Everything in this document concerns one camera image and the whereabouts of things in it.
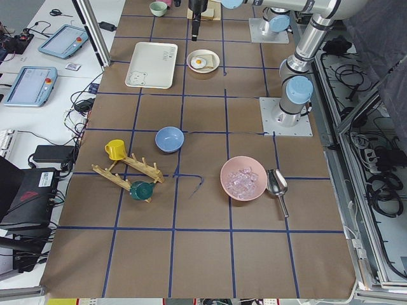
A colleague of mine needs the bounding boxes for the black scissors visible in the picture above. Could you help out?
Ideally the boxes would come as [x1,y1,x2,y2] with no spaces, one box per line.
[49,9,72,17]

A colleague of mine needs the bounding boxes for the white keyboard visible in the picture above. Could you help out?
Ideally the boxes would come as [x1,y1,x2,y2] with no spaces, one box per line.
[0,129,18,159]

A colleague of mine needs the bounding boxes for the metal scoop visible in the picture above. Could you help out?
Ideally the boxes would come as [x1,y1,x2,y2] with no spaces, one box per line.
[266,169,289,218]

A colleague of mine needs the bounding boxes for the upper teach pendant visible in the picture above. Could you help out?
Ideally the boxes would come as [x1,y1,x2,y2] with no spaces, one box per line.
[38,24,88,59]

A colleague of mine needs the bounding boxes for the small sticker card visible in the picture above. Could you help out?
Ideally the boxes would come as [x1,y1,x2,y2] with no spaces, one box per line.
[66,63,81,71]

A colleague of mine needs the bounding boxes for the light green bowl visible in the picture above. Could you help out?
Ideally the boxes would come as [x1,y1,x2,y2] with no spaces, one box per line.
[149,1,167,17]

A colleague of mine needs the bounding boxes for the black power brick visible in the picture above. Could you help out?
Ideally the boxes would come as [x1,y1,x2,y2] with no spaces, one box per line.
[32,145,74,163]

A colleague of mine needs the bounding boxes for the brown crust bread slice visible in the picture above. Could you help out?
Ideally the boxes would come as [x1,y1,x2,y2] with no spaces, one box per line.
[201,8,215,20]

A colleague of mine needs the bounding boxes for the blue bowl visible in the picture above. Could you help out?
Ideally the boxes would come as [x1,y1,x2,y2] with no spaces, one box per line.
[155,126,184,153]

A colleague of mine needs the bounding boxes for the wooden cup rack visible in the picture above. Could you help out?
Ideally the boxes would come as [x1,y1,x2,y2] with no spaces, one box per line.
[91,152,166,203]

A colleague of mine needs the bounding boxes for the teach pendant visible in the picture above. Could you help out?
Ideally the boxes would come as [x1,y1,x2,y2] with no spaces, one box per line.
[38,24,88,59]
[4,66,58,107]

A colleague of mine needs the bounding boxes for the grey cloth cover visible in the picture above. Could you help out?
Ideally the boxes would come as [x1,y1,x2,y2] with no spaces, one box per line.
[344,1,406,138]

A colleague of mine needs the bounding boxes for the dark green mug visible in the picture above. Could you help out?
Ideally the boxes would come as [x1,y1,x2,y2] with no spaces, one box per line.
[129,181,155,202]

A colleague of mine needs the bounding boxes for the pink bowl with ice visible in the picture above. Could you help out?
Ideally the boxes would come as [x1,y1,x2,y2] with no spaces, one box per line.
[220,156,267,201]

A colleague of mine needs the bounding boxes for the bread slice under egg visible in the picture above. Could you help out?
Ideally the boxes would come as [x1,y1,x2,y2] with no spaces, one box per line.
[200,54,214,70]

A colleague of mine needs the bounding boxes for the lower teach pendant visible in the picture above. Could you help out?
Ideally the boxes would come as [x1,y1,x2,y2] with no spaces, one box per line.
[4,66,58,107]

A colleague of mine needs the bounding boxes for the wooden cutting board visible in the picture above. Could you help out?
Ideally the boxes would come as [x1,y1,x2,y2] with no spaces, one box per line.
[201,1,222,21]

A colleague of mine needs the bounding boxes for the cream bear tray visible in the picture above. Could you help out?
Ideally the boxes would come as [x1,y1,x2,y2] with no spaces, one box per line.
[125,42,178,89]

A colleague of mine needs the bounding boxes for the black power adapter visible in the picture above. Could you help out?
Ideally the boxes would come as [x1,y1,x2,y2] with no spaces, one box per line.
[99,22,117,32]

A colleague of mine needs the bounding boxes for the white round plate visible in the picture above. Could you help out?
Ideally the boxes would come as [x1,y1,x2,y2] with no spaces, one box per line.
[186,49,220,74]

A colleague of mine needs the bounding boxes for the aluminium frame post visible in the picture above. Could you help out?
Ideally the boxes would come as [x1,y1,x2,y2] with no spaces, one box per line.
[72,0,111,68]

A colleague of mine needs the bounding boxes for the yellow mug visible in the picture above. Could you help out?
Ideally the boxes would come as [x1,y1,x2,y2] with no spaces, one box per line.
[104,139,127,161]

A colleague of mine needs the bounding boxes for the fried egg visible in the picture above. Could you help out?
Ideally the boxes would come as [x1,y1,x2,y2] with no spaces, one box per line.
[190,57,207,70]

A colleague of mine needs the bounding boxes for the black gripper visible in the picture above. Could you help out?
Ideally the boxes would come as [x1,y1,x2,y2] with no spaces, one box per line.
[188,0,208,41]

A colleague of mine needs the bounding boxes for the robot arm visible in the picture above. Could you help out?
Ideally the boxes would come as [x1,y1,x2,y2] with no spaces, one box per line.
[248,0,366,127]
[188,1,291,44]

